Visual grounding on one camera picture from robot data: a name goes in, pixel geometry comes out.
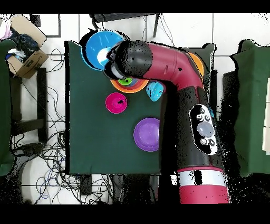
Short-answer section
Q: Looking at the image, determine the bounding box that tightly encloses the red-orange bowl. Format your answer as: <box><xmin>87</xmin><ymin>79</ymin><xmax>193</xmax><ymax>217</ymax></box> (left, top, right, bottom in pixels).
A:
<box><xmin>113</xmin><ymin>79</ymin><xmax>147</xmax><ymax>91</ymax></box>

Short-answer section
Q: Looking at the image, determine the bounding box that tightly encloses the small light blue bowl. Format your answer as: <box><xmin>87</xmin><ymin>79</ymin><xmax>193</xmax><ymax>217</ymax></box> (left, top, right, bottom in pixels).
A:
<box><xmin>145</xmin><ymin>81</ymin><xmax>165</xmax><ymax>102</ymax></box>

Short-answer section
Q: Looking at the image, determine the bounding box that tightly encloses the large blue bowl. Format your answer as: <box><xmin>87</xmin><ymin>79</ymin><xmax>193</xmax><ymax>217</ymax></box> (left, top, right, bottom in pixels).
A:
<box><xmin>82</xmin><ymin>29</ymin><xmax>126</xmax><ymax>71</ymax></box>

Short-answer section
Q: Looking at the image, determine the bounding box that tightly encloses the pink bowl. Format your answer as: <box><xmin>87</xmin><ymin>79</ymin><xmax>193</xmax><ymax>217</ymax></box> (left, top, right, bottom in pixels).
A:
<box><xmin>105</xmin><ymin>92</ymin><xmax>128</xmax><ymax>115</ymax></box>

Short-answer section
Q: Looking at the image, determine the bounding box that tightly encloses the large orange bowl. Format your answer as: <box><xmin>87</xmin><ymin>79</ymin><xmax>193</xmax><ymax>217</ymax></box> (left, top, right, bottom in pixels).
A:
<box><xmin>187</xmin><ymin>51</ymin><xmax>206</xmax><ymax>79</ymax></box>
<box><xmin>110</xmin><ymin>78</ymin><xmax>150</xmax><ymax>95</ymax></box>

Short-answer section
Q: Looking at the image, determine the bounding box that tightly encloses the purple bowl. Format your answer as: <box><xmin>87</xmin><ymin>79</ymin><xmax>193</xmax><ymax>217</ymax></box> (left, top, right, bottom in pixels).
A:
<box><xmin>133</xmin><ymin>117</ymin><xmax>161</xmax><ymax>153</ymax></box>

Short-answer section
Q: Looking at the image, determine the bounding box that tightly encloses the dark green tablecloth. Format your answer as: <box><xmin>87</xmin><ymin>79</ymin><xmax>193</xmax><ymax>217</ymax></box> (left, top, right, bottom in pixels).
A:
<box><xmin>64</xmin><ymin>40</ymin><xmax>216</xmax><ymax>176</ymax></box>

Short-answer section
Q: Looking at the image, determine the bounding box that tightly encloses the black bench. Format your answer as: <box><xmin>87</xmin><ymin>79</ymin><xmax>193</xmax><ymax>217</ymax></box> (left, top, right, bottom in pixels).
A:
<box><xmin>9</xmin><ymin>67</ymin><xmax>48</xmax><ymax>144</ymax></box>

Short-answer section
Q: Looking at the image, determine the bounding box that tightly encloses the black metal stand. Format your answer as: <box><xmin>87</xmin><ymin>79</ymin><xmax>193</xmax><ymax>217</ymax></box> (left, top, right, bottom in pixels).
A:
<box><xmin>89</xmin><ymin>13</ymin><xmax>161</xmax><ymax>45</ymax></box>

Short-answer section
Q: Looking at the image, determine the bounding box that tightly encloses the cardboard box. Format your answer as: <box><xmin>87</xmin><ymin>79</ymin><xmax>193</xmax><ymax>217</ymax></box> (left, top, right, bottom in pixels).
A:
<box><xmin>6</xmin><ymin>14</ymin><xmax>49</xmax><ymax>79</ymax></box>

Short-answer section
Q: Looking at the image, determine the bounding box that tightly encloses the green cloth covered table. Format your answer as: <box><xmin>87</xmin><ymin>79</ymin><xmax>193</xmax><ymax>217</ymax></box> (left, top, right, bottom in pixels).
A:
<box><xmin>0</xmin><ymin>39</ymin><xmax>15</xmax><ymax>176</ymax></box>
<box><xmin>229</xmin><ymin>39</ymin><xmax>270</xmax><ymax>178</ymax></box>

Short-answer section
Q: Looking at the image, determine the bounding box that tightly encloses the beige board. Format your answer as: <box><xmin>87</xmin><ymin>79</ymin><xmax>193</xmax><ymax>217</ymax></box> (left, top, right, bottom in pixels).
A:
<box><xmin>262</xmin><ymin>88</ymin><xmax>270</xmax><ymax>155</ymax></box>

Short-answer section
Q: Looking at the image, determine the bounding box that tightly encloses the tangle of floor cables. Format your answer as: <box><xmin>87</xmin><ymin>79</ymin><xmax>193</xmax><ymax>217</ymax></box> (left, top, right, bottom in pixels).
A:
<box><xmin>12</xmin><ymin>48</ymin><xmax>81</xmax><ymax>199</ymax></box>

